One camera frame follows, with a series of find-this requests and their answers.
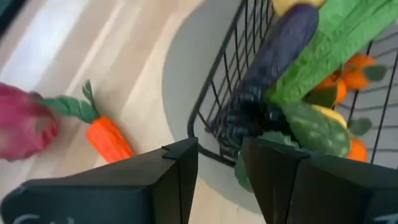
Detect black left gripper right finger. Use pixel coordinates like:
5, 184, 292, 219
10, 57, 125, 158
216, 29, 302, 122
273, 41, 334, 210
242, 138, 398, 224

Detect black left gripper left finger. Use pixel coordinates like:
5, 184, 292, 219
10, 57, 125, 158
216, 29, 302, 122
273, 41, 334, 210
0, 137, 199, 224

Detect tangerine pair with leaves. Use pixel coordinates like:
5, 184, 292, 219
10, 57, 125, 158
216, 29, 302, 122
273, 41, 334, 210
345, 117, 373, 164
306, 54, 389, 108

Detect orange carrot green top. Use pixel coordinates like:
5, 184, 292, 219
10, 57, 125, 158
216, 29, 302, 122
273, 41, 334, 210
37, 80, 136, 165

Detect dark green cucumber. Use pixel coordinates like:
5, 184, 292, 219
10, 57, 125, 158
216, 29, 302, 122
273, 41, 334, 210
280, 101, 353, 158

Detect black grape bunch green leaf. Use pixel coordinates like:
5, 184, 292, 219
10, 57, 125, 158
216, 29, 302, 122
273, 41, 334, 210
205, 83, 300, 193

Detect pink dragon fruit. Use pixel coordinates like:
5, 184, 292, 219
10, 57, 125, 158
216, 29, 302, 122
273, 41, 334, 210
0, 82, 60, 162

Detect purple eggplant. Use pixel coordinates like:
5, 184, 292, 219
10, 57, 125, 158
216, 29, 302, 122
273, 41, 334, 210
229, 2, 320, 103

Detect green lettuce leaf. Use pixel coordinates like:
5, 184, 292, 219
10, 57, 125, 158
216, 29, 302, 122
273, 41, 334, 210
266, 0, 398, 106

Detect yellow pear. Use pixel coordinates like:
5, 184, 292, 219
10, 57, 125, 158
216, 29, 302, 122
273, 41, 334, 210
271, 0, 326, 17

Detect black wire basket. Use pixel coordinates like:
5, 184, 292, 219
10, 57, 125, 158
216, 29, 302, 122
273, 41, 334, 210
187, 0, 398, 169

